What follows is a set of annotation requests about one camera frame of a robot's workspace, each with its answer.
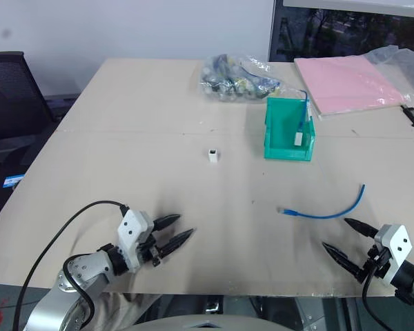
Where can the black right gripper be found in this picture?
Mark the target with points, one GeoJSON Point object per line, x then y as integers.
{"type": "Point", "coordinates": [374, 263]}

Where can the empty clear plastic bag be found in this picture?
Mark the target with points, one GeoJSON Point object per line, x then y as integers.
{"type": "Point", "coordinates": [403, 65]}

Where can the dark framed window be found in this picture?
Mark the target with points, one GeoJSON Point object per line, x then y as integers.
{"type": "Point", "coordinates": [345, 31]}

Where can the blue label card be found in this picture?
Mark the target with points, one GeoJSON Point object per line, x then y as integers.
{"type": "Point", "coordinates": [13, 181]}

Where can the green plastic bin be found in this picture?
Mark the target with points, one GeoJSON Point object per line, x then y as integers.
{"type": "Point", "coordinates": [283, 141]}

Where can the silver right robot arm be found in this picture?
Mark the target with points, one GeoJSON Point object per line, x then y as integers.
{"type": "Point", "coordinates": [412, 276]}

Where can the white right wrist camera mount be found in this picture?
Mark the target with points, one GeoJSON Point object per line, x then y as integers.
{"type": "Point", "coordinates": [396, 245]}

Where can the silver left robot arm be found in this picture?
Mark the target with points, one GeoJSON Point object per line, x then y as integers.
{"type": "Point", "coordinates": [89, 272]}

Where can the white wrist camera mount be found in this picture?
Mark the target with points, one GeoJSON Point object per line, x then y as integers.
{"type": "Point", "coordinates": [396, 245]}
{"type": "Point", "coordinates": [131, 229]}

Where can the black office chair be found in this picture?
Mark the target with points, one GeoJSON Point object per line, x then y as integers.
{"type": "Point", "coordinates": [14, 100]}

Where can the pink flat board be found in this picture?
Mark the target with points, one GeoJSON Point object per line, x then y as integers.
{"type": "Point", "coordinates": [348, 82]}

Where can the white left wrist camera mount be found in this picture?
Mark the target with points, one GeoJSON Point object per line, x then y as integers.
{"type": "Point", "coordinates": [131, 229]}

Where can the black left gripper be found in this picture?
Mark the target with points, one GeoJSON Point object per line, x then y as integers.
{"type": "Point", "coordinates": [153, 253]}

